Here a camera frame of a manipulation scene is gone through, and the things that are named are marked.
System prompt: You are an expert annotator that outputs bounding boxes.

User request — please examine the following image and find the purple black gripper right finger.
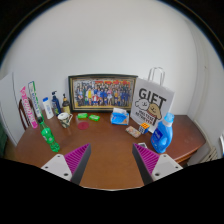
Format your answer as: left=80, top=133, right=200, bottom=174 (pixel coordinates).
left=132, top=143, right=182, bottom=185

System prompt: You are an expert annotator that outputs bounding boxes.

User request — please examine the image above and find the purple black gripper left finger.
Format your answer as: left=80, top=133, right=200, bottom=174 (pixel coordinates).
left=42, top=144, right=91, bottom=185

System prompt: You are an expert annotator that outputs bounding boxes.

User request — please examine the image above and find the green plastic soda bottle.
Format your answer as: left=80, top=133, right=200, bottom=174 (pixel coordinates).
left=38, top=117, right=60, bottom=152

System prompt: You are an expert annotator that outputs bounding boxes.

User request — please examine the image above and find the white remote control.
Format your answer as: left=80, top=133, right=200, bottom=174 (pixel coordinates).
left=138, top=143, right=148, bottom=148

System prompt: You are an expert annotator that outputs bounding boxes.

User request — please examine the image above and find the blue detergent bottle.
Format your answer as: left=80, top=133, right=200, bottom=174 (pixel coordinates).
left=151, top=113, right=174, bottom=153

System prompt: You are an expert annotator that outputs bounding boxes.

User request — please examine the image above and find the rubik's cube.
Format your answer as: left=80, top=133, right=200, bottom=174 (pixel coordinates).
left=139, top=123, right=150, bottom=134

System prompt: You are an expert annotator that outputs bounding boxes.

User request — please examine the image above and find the small snack packet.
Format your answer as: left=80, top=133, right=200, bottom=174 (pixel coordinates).
left=126, top=126, right=141, bottom=138

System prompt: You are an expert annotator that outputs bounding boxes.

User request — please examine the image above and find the patterned ceramic mug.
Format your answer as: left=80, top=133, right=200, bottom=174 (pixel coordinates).
left=58, top=112, right=73, bottom=128

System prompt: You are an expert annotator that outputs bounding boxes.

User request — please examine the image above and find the left green soap box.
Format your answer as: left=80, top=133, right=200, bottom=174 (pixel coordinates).
left=77, top=113, right=88, bottom=119

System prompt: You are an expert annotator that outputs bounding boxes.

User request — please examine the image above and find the green soap box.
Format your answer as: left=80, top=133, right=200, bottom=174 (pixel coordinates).
left=89, top=114, right=100, bottom=121
left=77, top=113, right=88, bottom=119

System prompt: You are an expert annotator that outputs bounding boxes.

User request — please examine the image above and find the right green soap box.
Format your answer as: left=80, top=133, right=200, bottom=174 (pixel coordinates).
left=89, top=114, right=100, bottom=121

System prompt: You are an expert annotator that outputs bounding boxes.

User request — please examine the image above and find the white lotion bottle blue cap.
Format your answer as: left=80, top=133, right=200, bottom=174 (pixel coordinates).
left=42, top=97, right=54, bottom=119

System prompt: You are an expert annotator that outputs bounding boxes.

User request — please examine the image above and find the blue tissue pack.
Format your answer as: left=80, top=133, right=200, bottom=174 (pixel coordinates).
left=110, top=108, right=129, bottom=125

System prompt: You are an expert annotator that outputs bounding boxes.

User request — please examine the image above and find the white radiator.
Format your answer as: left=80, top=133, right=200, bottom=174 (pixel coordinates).
left=202, top=147, right=217, bottom=163

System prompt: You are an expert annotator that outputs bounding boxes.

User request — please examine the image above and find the yellow black pump bottle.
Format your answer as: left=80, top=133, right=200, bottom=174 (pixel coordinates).
left=62, top=93, right=71, bottom=114

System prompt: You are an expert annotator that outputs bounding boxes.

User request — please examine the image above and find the dark blue pump bottle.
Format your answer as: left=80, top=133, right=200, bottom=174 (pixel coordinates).
left=52, top=91, right=61, bottom=116

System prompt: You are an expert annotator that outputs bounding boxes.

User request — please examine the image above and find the white gift paper bag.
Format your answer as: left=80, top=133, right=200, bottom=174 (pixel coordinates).
left=130, top=67, right=175, bottom=133

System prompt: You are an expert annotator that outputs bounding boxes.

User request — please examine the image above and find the wooden chair back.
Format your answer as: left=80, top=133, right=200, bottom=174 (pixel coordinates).
left=18, top=97, right=36, bottom=130

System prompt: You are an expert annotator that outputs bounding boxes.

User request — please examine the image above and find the framed group photo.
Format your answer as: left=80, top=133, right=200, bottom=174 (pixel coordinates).
left=68, top=74, right=137, bottom=112

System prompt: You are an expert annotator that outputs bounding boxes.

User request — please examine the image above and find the white green tall box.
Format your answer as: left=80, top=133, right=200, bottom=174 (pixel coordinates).
left=28, top=81, right=44, bottom=119

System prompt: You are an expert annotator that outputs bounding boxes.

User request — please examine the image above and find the pink tall box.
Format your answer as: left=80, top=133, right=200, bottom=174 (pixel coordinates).
left=20, top=86, right=38, bottom=129

